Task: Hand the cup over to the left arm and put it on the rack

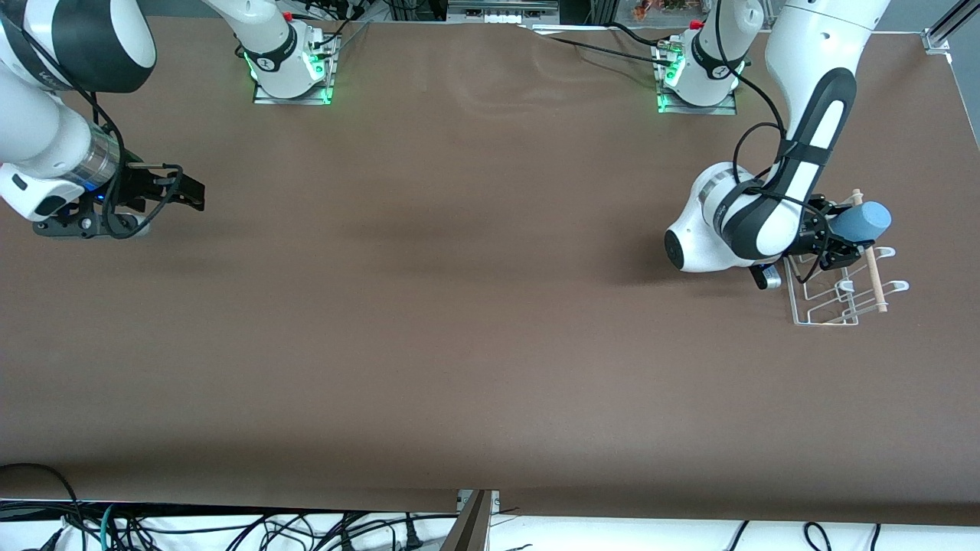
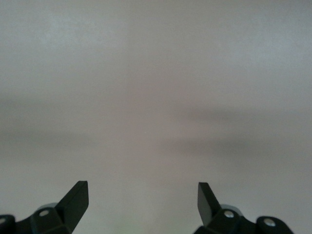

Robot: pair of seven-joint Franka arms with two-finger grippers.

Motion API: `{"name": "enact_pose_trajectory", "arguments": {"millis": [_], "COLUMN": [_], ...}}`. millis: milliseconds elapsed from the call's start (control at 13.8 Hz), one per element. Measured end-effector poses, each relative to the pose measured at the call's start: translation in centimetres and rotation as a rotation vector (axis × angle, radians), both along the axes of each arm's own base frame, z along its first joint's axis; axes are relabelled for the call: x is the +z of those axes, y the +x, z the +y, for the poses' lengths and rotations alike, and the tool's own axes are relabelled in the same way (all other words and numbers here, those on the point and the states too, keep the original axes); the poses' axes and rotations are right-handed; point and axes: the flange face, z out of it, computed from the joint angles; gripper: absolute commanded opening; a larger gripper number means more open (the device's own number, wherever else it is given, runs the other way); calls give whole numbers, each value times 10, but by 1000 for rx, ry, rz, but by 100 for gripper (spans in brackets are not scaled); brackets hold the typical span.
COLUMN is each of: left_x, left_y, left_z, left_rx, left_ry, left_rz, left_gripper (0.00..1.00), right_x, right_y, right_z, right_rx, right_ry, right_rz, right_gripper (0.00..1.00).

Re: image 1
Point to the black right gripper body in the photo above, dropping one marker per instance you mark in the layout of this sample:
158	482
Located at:
141	186

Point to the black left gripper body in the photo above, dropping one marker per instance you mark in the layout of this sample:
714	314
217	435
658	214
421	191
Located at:
816	227

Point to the blue plastic cup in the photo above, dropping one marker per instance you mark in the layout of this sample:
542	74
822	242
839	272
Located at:
865	222

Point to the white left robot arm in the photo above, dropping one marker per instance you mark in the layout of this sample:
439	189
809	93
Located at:
819	38

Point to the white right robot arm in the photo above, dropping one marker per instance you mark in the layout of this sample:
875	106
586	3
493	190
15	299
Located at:
38	138

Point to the brown table cover sheet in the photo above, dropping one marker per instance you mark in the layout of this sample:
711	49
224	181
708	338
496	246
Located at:
490	344

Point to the white power strip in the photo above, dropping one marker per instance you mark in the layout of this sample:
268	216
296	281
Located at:
501	11

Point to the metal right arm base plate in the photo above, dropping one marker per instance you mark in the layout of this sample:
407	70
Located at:
291	99

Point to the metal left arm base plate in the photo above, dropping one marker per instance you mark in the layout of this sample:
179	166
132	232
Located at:
723	110

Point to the aluminium frame profile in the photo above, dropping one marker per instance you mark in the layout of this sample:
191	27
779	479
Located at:
940	37

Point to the metal table bracket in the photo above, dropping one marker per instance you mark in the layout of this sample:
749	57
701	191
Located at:
475	524

